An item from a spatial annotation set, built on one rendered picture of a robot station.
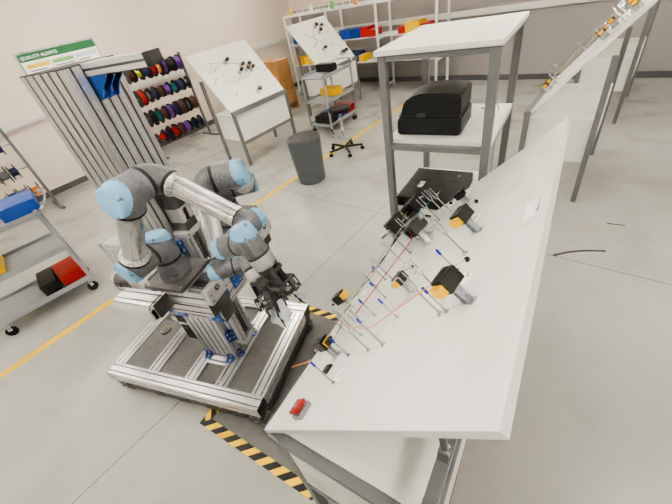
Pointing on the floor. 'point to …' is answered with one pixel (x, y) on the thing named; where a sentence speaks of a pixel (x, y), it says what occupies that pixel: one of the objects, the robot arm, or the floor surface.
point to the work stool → (342, 128)
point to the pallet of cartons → (279, 67)
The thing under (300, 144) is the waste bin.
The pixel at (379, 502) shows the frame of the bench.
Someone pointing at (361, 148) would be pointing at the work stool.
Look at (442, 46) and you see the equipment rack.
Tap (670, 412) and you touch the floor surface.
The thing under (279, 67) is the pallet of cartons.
